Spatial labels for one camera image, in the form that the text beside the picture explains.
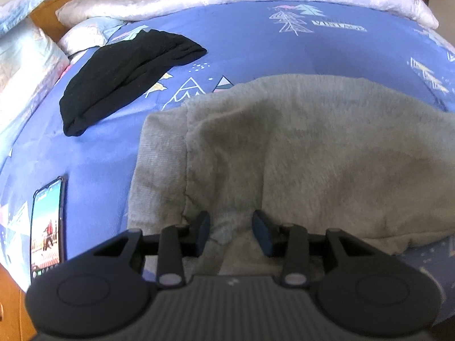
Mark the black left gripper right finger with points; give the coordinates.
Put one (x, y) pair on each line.
(289, 242)

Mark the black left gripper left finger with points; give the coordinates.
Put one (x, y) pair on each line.
(176, 243)

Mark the grey sweatpants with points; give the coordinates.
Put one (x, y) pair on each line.
(318, 151)

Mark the smartphone with lit screen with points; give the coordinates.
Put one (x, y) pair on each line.
(47, 233)

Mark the black folded garment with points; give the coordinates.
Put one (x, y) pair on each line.
(119, 73)

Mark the wooden bedside cabinet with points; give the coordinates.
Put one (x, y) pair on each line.
(15, 322)

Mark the blue patterned bed sheet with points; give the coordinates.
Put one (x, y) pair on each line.
(244, 41)

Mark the small pale pillow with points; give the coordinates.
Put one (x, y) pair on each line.
(90, 33)

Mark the large pastel pillow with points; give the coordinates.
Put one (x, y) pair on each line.
(31, 64)

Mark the blue floral upper pillow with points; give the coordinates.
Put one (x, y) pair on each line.
(15, 11)

